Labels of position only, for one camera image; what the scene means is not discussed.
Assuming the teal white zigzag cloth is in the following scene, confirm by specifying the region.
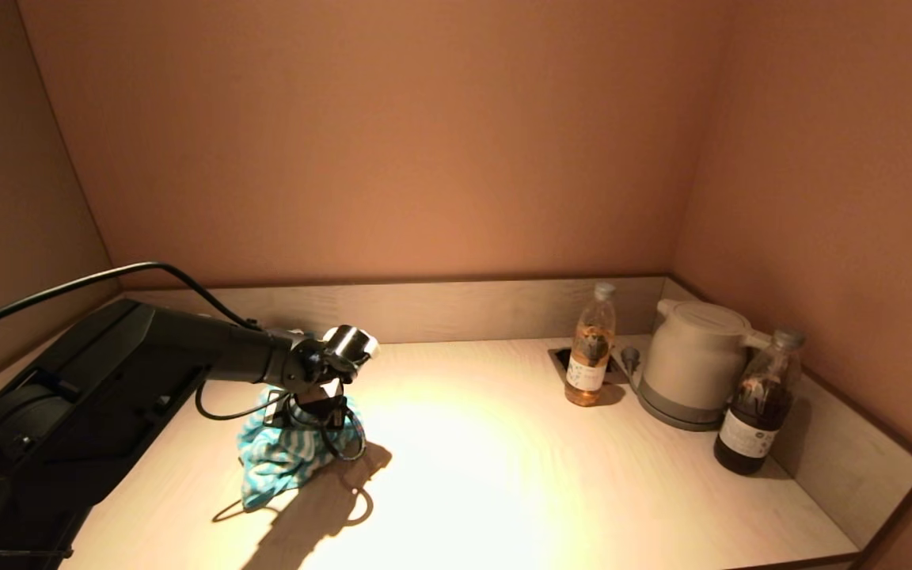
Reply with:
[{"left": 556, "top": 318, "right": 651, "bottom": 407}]
[{"left": 236, "top": 385, "right": 368, "bottom": 512}]

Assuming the wooden table backsplash rim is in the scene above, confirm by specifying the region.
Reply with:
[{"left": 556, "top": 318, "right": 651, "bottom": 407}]
[{"left": 0, "top": 275, "right": 912, "bottom": 564}]

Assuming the black recessed table socket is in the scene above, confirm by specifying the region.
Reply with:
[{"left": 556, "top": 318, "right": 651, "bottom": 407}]
[{"left": 548, "top": 346, "right": 630, "bottom": 387}]

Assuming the orange tea plastic bottle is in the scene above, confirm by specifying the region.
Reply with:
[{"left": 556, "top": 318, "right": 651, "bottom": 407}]
[{"left": 563, "top": 282, "right": 618, "bottom": 409}]

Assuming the grey kettle base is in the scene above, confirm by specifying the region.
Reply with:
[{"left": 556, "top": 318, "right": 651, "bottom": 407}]
[{"left": 635, "top": 385, "right": 731, "bottom": 433}]

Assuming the white electric kettle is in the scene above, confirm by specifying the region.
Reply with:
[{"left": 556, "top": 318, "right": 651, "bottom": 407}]
[{"left": 639, "top": 298, "right": 774, "bottom": 417}]

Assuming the dark tea plastic bottle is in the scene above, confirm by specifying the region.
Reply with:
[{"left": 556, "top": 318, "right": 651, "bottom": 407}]
[{"left": 712, "top": 328, "right": 808, "bottom": 477}]

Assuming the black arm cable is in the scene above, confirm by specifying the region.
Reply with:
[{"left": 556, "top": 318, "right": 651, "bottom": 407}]
[{"left": 0, "top": 260, "right": 368, "bottom": 463}]

